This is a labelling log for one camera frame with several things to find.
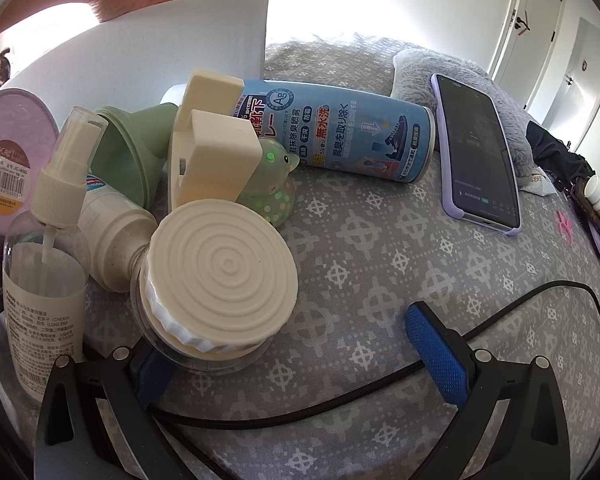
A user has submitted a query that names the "smartphone in purple case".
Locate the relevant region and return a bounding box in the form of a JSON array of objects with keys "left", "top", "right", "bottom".
[{"left": 430, "top": 73, "right": 524, "bottom": 237}]

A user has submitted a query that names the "green translucent bird toy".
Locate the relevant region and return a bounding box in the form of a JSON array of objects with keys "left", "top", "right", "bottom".
[{"left": 239, "top": 137, "right": 302, "bottom": 234}]

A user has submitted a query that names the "dark cloth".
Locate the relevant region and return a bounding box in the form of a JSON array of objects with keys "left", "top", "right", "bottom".
[{"left": 525, "top": 120, "right": 583, "bottom": 183}]

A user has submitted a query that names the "cream plastic holder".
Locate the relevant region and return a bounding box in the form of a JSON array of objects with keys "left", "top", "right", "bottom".
[{"left": 167, "top": 71, "right": 264, "bottom": 212}]

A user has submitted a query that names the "white cardboard box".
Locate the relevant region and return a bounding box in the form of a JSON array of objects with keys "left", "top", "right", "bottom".
[{"left": 0, "top": 0, "right": 272, "bottom": 111}]

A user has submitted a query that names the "white door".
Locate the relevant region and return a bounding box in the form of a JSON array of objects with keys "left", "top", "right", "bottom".
[{"left": 494, "top": 0, "right": 567, "bottom": 107}]

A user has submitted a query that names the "clear jar with cream lid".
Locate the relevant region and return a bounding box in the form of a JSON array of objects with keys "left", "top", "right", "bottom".
[{"left": 130, "top": 199, "right": 300, "bottom": 374}]

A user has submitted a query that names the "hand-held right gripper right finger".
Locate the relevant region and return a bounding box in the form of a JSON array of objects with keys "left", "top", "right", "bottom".
[{"left": 405, "top": 301, "right": 572, "bottom": 480}]

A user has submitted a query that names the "grey patterned bedsheet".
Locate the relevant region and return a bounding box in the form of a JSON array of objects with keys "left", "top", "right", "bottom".
[{"left": 0, "top": 37, "right": 600, "bottom": 480}]

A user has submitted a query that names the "clear spray bottle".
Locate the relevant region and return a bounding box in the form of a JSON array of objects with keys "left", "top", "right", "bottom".
[{"left": 2, "top": 107, "right": 109, "bottom": 404}]

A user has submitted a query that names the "white bottle with red-blue label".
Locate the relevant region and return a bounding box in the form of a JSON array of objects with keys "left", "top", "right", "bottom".
[{"left": 77, "top": 172, "right": 159, "bottom": 294}]

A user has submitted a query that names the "grey plush pillow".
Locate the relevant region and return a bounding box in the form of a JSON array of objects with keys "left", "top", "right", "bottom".
[{"left": 392, "top": 50, "right": 537, "bottom": 167}]

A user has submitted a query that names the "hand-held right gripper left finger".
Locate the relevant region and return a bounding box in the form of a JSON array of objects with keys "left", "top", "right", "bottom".
[{"left": 35, "top": 344, "right": 221, "bottom": 480}]

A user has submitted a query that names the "blue spray can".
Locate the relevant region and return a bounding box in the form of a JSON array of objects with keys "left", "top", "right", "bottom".
[{"left": 230, "top": 79, "right": 437, "bottom": 184}]

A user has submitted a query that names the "purple round tin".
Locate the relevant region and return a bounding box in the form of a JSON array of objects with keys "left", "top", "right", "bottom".
[{"left": 0, "top": 88, "right": 61, "bottom": 261}]

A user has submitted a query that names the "green funnel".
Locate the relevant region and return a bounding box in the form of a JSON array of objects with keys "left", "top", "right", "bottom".
[{"left": 91, "top": 102, "right": 181, "bottom": 209}]

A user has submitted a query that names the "black cable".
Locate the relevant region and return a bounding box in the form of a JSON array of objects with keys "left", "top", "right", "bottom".
[{"left": 149, "top": 280, "right": 600, "bottom": 432}]

